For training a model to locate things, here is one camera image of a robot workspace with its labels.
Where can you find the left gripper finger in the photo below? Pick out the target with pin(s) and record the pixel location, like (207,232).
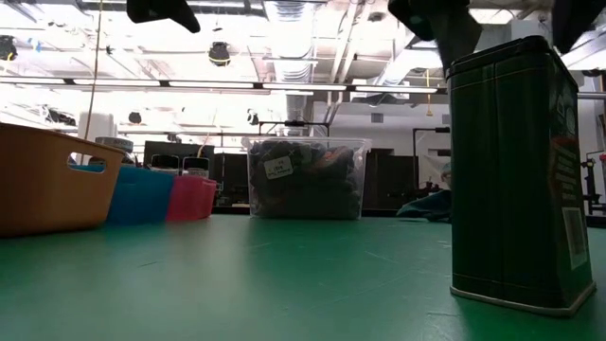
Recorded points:
(161,10)

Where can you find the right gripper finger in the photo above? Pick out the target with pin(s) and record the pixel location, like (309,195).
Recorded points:
(450,33)
(575,19)

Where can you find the black-lid glass spice jar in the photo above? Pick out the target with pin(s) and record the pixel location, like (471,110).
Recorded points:
(165,165)
(195,166)

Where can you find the dark green spice tin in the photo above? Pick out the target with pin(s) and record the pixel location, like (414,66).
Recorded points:
(502,189)

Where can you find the black ceiling fixture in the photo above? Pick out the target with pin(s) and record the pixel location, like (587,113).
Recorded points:
(219,53)

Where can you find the orange cloth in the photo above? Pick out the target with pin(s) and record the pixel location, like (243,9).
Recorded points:
(338,156)

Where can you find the black equipment stand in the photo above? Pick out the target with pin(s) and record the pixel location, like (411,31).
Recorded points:
(592,184)

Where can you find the dark green cloth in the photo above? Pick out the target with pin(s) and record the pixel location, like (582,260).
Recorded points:
(428,206)

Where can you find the blue plastic bin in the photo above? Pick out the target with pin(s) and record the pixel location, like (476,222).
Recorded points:
(139,196)

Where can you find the pink plastic bin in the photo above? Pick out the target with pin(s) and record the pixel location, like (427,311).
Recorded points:
(191,199)

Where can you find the orange plastic bin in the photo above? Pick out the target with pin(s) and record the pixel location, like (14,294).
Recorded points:
(42,189)

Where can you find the clear plastic storage box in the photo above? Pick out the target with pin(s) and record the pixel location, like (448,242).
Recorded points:
(308,208)

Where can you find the green table mat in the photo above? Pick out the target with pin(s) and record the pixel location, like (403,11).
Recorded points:
(237,284)

